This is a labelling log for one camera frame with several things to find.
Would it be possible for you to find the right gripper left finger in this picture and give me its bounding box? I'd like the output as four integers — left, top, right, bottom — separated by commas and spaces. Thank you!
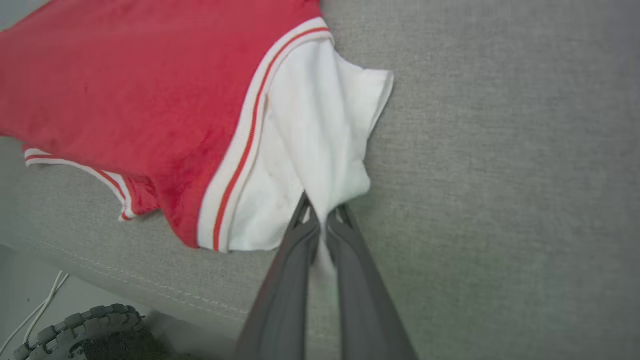
234, 192, 322, 360

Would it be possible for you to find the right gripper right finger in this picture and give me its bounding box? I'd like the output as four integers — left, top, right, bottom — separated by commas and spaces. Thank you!
325, 203, 420, 360

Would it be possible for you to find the red and white shirt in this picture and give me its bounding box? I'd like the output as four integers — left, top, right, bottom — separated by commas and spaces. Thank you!
0, 0, 395, 283

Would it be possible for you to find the grey fabric sofa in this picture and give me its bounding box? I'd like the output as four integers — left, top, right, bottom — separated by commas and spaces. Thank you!
0, 0, 640, 360

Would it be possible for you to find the grey treaded robot wheel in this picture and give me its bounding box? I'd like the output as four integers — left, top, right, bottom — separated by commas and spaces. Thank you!
12, 303, 193, 360

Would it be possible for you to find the thin white cable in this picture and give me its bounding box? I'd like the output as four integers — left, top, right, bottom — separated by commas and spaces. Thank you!
0, 271, 66, 351
22, 274, 71, 345

